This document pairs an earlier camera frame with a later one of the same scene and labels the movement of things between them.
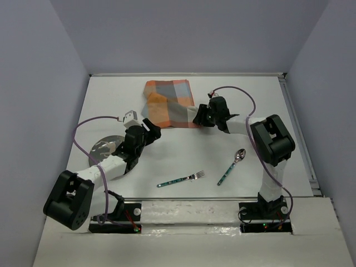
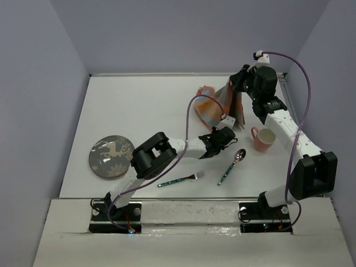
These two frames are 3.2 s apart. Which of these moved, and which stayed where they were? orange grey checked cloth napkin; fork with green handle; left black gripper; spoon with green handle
Moved: left black gripper; orange grey checked cloth napkin
Stayed: fork with green handle; spoon with green handle
